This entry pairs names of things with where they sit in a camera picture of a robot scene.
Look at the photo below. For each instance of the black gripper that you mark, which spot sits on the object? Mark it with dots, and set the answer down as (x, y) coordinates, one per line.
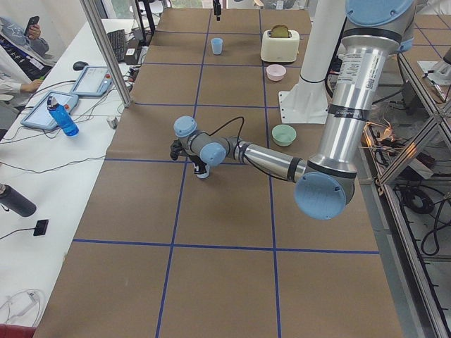
(198, 163)

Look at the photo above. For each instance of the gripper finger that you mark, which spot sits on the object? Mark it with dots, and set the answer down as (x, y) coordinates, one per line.
(217, 9)

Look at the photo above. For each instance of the light blue cup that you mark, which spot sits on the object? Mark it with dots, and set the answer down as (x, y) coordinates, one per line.
(217, 46)
(203, 174)

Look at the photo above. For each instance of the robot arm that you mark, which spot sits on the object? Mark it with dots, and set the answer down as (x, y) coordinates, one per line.
(349, 44)

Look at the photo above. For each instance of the bread slice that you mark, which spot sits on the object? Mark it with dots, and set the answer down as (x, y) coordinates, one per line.
(280, 31)

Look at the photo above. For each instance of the cream toaster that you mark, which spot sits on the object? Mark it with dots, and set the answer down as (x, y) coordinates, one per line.
(279, 50)

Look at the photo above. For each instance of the pink bowl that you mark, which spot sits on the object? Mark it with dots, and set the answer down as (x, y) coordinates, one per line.
(275, 72)

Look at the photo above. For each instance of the green bowl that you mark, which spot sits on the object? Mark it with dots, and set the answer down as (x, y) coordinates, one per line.
(283, 135)

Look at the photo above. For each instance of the black keyboard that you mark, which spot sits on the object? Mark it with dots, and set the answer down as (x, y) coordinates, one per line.
(118, 44)

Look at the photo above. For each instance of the teach pendant far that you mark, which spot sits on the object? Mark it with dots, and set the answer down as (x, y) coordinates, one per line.
(93, 81)

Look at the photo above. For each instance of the blue water bottle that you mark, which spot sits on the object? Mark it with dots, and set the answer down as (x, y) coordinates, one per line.
(61, 116)

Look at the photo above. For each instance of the black computer mouse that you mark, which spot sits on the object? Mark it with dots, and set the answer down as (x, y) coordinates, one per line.
(79, 65)

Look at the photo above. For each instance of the small black pad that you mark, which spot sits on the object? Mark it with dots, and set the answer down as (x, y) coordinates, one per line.
(40, 228)

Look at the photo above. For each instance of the dark thermos bottle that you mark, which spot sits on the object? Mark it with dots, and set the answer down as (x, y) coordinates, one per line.
(15, 201)

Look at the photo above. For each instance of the seated person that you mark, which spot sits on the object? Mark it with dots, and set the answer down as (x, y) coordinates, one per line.
(25, 61)

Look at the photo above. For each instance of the aluminium frame post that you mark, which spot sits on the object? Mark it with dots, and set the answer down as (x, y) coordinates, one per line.
(93, 18)

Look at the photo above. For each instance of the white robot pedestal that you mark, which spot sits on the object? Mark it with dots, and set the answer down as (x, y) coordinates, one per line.
(307, 101)

